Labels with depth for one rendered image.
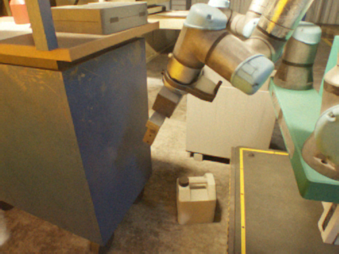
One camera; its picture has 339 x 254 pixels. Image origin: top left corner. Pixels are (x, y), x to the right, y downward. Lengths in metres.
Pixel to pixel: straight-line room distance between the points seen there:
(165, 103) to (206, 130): 1.03
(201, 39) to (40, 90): 0.47
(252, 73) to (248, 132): 1.09
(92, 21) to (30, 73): 0.22
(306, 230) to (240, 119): 0.72
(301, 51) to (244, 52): 0.56
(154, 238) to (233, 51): 1.03
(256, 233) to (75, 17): 0.90
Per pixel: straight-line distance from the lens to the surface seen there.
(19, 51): 0.72
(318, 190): 0.60
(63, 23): 0.81
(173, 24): 3.09
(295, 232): 1.01
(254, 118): 1.47
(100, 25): 0.72
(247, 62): 0.44
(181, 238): 1.29
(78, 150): 0.76
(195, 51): 0.48
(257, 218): 1.00
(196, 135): 1.58
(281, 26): 0.54
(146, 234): 1.30
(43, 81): 0.72
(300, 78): 1.02
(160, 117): 0.54
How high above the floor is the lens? 1.07
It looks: 29 degrees down
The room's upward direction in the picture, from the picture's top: straight up
